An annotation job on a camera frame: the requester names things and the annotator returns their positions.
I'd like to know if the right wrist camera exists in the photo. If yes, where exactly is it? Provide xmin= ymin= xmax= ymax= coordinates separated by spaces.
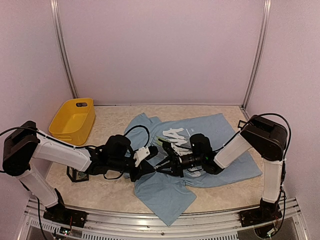
xmin=160 ymin=140 xmax=183 ymax=157

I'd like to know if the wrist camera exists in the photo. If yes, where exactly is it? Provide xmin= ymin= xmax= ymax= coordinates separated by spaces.
xmin=133 ymin=146 xmax=150 ymax=167
xmin=160 ymin=140 xmax=183 ymax=157

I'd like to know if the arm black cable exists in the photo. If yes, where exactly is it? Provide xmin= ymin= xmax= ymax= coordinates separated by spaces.
xmin=212 ymin=113 xmax=293 ymax=226
xmin=0 ymin=124 xmax=151 ymax=180

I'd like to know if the right aluminium corner post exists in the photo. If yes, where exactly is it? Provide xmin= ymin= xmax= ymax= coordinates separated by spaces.
xmin=241 ymin=0 xmax=272 ymax=111

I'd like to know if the aluminium front frame rail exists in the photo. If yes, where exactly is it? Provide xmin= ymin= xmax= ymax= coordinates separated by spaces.
xmin=17 ymin=197 xmax=308 ymax=240

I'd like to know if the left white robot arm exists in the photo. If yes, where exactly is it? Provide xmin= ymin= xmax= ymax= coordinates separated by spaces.
xmin=2 ymin=121 xmax=158 ymax=223

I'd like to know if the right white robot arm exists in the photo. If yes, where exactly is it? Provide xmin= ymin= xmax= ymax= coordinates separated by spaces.
xmin=155 ymin=113 xmax=292 ymax=222

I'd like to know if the black brooch box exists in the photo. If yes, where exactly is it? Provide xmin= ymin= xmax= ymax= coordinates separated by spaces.
xmin=237 ymin=120 xmax=247 ymax=130
xmin=66 ymin=166 xmax=89 ymax=183

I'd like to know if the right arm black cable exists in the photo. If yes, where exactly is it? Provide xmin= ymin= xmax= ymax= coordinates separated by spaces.
xmin=212 ymin=113 xmax=293 ymax=226

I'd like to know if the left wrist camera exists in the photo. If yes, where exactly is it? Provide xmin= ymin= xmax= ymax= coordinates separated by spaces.
xmin=133 ymin=146 xmax=150 ymax=167

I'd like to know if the left aluminium corner post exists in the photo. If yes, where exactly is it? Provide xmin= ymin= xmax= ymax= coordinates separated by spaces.
xmin=49 ymin=0 xmax=79 ymax=99

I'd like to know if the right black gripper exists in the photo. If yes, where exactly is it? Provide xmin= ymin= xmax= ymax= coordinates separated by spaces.
xmin=156 ymin=152 xmax=204 ymax=177

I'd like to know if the light blue printed t-shirt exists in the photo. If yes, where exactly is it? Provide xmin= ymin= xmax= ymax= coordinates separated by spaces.
xmin=124 ymin=112 xmax=263 ymax=227

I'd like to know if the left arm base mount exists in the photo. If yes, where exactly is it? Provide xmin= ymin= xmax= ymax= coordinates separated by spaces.
xmin=43 ymin=188 xmax=88 ymax=228

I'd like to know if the aluminium corner post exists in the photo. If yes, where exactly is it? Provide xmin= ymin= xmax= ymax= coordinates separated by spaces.
xmin=49 ymin=0 xmax=79 ymax=99
xmin=241 ymin=0 xmax=272 ymax=111

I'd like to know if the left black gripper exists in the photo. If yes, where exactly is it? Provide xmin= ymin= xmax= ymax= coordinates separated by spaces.
xmin=109 ymin=156 xmax=156 ymax=183

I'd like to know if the yellow plastic basket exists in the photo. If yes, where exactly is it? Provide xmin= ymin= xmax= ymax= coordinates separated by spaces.
xmin=48 ymin=98 xmax=96 ymax=146

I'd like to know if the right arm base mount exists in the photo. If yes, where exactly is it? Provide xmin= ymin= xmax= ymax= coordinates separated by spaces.
xmin=239 ymin=198 xmax=285 ymax=240

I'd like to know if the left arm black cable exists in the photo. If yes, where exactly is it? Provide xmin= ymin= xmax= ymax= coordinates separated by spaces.
xmin=0 ymin=124 xmax=151 ymax=180

